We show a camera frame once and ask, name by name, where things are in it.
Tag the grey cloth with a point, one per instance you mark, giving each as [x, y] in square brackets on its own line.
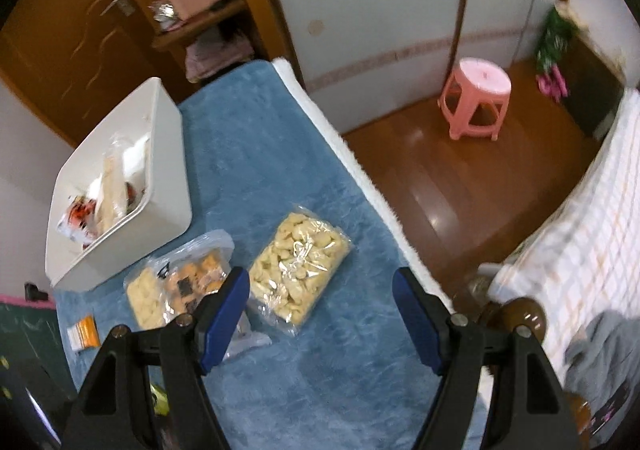
[605, 355]

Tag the pale sliding-door wardrobe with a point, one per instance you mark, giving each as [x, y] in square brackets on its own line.
[375, 4]

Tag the pile of shiny wrappers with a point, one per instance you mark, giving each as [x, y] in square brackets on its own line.
[164, 14]

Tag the large clear biscuit packet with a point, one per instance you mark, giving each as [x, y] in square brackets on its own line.
[117, 185]

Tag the pink-framed green chalkboard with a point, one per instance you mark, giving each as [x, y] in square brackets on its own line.
[22, 330]

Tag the brown wooden door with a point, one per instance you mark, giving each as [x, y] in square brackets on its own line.
[60, 69]

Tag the checked white bedsheet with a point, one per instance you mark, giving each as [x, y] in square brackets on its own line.
[590, 230]

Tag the white orange bar packet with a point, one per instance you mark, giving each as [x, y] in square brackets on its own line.
[84, 334]

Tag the stack of folded pink cloths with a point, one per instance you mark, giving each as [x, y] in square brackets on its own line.
[220, 54]

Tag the dark wooden board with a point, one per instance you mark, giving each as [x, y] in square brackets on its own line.
[592, 89]

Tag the brown round bedpost knob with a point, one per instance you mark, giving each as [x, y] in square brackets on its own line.
[520, 320]

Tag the green yellow snack packet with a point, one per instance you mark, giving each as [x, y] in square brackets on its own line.
[161, 400]

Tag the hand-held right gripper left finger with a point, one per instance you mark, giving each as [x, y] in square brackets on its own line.
[225, 317]

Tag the white plastic bin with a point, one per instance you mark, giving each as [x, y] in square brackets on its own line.
[165, 200]

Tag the small pink object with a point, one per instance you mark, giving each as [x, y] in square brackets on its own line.
[552, 85]

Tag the black easel knob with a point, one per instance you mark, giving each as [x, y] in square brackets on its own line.
[36, 291]

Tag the clear pale cracker packet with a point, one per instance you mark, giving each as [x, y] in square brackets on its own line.
[300, 265]
[145, 300]

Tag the clear red-trimmed snack packet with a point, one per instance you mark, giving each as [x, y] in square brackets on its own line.
[129, 191]

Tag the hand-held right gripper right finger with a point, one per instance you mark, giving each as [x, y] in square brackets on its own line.
[415, 320]

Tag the green bag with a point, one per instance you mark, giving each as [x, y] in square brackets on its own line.
[556, 37]

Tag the red white snack packet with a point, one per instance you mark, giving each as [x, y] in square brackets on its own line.
[77, 217]

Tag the dark-labelled orange cracker packet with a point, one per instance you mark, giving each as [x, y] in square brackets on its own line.
[197, 275]

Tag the pink plastic stool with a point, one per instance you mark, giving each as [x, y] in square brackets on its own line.
[475, 89]

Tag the blue fluffy towel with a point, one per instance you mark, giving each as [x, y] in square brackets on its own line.
[300, 380]

